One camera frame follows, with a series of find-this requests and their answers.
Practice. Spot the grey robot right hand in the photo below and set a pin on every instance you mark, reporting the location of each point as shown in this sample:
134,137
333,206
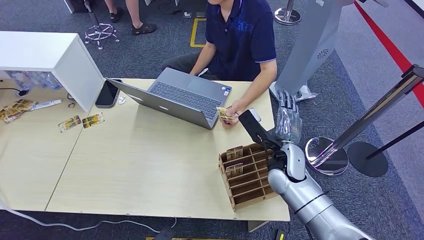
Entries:
288,122

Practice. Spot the grey laptop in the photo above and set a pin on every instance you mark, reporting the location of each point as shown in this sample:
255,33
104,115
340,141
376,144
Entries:
185,96

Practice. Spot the black stanchion with round base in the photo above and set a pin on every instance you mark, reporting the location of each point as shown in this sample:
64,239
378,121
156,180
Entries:
367,160

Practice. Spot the grey kiosk stand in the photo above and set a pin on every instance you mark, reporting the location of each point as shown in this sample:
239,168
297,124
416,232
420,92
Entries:
311,43

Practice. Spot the grey table leg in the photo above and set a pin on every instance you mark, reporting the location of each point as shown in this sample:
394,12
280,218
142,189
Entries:
256,226

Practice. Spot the black smartphone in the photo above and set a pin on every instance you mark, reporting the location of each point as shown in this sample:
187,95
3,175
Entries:
107,94

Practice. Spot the white flat stick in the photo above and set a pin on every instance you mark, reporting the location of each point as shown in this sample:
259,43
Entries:
46,104

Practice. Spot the black yellow small device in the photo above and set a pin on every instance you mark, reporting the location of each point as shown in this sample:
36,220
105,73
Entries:
280,236

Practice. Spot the person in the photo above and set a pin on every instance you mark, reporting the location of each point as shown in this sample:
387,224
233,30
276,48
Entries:
143,28
242,39

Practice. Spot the white cabinet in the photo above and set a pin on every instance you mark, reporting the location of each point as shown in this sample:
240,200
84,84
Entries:
33,49

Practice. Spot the printed autumn photo card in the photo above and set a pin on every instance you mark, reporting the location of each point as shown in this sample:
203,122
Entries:
234,153
223,114
69,124
93,120
234,169

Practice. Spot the wooden slotted card rack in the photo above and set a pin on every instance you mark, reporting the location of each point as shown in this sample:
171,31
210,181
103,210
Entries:
246,198

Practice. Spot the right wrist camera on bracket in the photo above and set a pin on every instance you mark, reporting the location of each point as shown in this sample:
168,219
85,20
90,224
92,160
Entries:
255,127

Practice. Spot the person's left hand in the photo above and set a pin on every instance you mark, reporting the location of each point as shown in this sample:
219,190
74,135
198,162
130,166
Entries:
236,111

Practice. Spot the chrome stool base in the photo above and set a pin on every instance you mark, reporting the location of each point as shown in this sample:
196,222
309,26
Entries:
91,15

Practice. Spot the wrapped pack of water bottles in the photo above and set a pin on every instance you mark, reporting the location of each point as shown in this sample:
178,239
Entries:
33,80

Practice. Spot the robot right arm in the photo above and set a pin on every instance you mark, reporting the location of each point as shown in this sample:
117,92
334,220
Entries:
311,202

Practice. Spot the chrome stanchion with round base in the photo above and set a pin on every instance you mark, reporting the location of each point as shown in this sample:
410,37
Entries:
326,155
287,15

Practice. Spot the yellow floor tape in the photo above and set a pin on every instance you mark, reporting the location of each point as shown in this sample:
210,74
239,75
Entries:
192,33

